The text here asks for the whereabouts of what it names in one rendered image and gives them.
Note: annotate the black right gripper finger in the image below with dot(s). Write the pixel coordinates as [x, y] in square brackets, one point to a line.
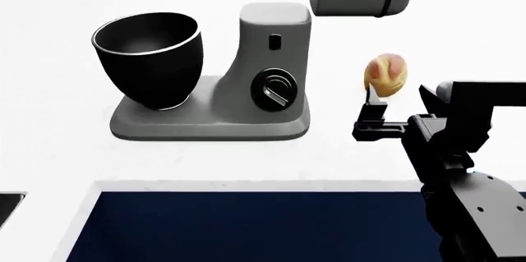
[373, 111]
[429, 98]

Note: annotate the round golden bread roll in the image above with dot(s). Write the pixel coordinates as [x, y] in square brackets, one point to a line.
[388, 72]

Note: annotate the black mixer speed dial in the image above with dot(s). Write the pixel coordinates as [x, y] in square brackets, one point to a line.
[273, 89]

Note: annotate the grey stand mixer base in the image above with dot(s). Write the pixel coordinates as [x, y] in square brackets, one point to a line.
[263, 25]

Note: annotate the black mixer bowl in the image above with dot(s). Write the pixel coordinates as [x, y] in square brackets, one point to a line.
[148, 68]

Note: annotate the black sink basin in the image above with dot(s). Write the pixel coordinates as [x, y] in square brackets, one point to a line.
[9, 206]

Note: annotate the dark grey wrist camera mount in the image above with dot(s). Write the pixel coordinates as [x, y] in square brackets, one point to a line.
[489, 92]

